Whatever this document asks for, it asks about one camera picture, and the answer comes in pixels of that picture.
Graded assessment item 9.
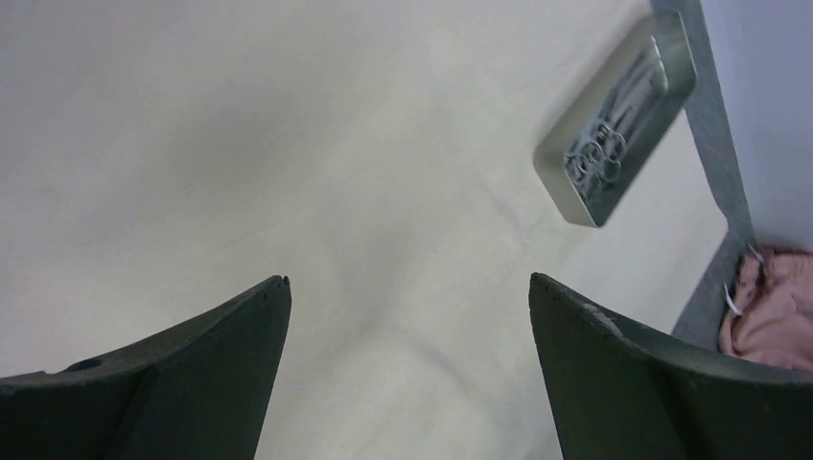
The beige cloth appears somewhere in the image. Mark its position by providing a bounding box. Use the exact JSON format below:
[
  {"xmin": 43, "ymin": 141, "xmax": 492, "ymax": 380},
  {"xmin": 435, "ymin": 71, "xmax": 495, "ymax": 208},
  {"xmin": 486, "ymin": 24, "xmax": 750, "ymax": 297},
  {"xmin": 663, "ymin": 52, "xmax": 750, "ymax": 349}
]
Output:
[{"xmin": 1, "ymin": 1, "xmax": 727, "ymax": 459}]

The metal surgical instrument tray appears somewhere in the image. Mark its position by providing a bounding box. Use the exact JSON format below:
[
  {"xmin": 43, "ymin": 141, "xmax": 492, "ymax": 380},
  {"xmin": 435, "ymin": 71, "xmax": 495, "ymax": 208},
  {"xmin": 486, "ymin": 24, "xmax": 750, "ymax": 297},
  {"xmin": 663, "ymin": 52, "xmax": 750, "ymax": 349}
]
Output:
[{"xmin": 533, "ymin": 10, "xmax": 697, "ymax": 228}]

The pink crumpled cloth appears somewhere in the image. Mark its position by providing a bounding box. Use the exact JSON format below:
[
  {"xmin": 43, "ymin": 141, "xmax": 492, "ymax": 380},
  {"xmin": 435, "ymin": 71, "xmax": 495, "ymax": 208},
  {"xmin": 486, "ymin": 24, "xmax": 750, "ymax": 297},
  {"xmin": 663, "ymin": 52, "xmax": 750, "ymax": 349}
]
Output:
[{"xmin": 718, "ymin": 244, "xmax": 812, "ymax": 372}]

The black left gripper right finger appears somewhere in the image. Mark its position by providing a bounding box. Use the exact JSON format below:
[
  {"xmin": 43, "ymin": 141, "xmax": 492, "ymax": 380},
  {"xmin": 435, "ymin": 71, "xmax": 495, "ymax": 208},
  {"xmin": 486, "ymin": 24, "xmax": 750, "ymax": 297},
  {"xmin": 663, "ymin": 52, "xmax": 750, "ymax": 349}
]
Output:
[{"xmin": 528, "ymin": 273, "xmax": 812, "ymax": 459}]

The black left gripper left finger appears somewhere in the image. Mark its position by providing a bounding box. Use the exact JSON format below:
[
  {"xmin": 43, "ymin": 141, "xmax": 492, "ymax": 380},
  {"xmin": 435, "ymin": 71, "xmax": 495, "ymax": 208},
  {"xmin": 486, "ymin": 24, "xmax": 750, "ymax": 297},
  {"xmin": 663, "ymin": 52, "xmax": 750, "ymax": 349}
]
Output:
[{"xmin": 1, "ymin": 276, "xmax": 291, "ymax": 459}]

